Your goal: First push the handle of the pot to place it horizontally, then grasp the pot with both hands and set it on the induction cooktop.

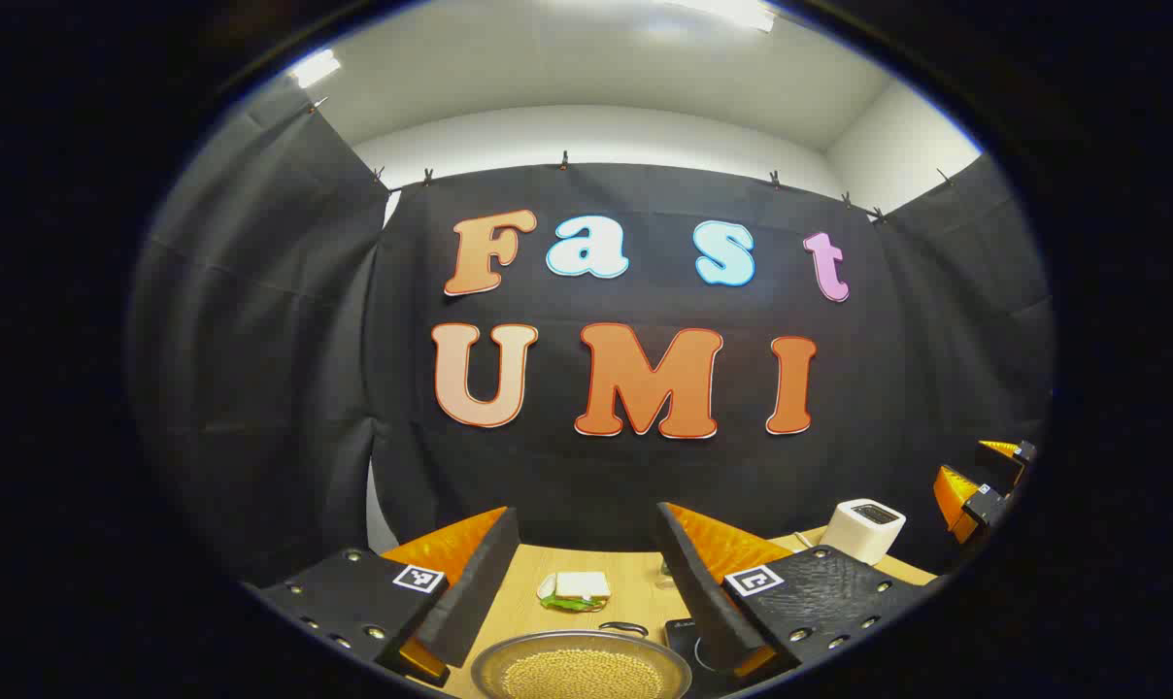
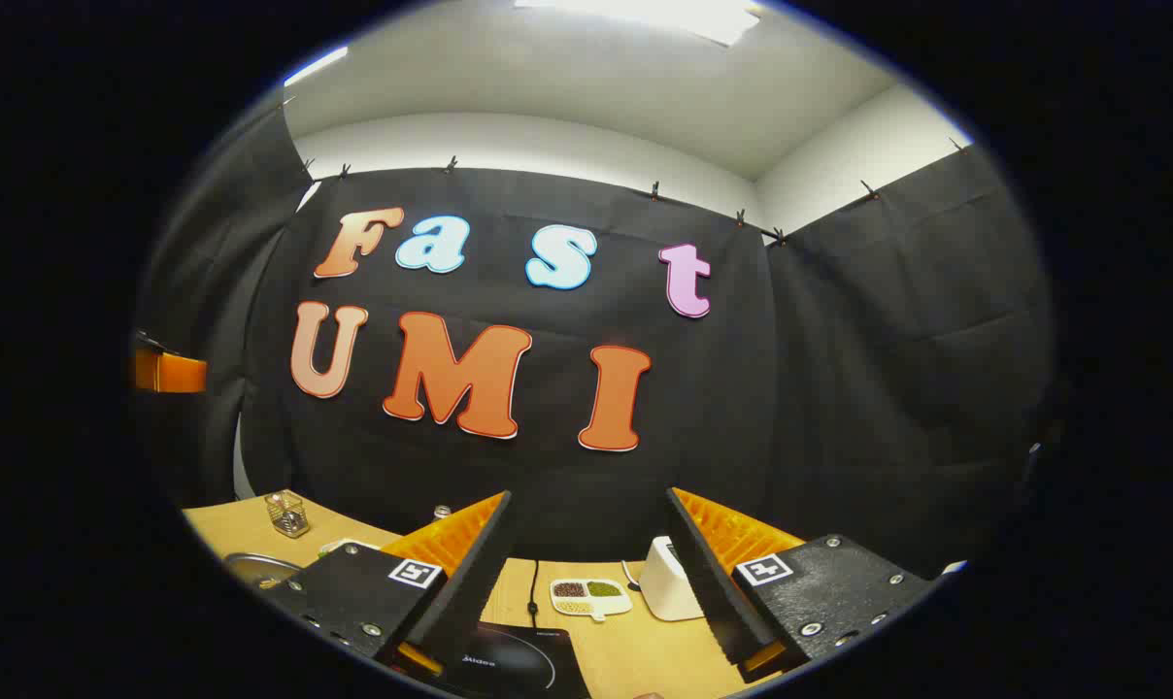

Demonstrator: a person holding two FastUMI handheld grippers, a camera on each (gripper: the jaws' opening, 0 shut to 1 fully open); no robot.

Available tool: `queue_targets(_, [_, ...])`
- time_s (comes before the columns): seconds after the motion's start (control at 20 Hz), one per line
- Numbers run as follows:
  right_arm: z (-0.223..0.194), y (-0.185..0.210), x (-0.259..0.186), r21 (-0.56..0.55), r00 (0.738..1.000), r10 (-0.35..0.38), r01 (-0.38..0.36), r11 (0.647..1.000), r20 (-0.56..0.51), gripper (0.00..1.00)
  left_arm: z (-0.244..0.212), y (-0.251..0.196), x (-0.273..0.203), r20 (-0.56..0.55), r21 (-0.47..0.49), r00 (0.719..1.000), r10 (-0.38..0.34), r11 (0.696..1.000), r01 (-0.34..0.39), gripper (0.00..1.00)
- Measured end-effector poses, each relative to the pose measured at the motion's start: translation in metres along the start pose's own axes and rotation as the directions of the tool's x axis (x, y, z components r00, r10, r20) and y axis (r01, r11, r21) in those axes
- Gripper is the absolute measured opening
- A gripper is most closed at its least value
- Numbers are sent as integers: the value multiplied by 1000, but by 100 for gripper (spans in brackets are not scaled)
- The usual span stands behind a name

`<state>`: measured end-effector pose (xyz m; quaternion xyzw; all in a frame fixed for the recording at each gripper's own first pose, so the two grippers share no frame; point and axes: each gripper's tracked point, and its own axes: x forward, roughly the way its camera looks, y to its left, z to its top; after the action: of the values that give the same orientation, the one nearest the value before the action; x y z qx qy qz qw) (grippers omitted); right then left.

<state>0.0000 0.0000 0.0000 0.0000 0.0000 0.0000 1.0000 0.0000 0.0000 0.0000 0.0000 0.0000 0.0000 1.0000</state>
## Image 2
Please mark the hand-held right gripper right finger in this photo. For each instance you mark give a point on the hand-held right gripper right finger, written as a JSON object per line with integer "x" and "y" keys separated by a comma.
{"x": 718, "y": 592}

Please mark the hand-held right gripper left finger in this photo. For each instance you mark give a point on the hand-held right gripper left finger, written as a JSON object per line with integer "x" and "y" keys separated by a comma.
{"x": 465, "y": 592}

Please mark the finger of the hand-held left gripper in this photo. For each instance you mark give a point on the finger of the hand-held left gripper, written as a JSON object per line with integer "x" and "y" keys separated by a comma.
{"x": 174, "y": 373}

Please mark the black induction cooktop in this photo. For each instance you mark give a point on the black induction cooktop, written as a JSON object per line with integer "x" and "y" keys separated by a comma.
{"x": 528, "y": 665}

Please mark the white toaster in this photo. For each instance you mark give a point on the white toaster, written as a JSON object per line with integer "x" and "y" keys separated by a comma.
{"x": 666, "y": 582}

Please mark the white divided dish of beans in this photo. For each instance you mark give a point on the white divided dish of beans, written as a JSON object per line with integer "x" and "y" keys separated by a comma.
{"x": 591, "y": 596}

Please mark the lettuce sandwich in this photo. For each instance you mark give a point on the lettuce sandwich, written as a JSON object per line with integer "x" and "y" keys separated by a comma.
{"x": 344, "y": 545}

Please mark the ceiling light panel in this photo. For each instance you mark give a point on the ceiling light panel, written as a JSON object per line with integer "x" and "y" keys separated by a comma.
{"x": 645, "y": 12}

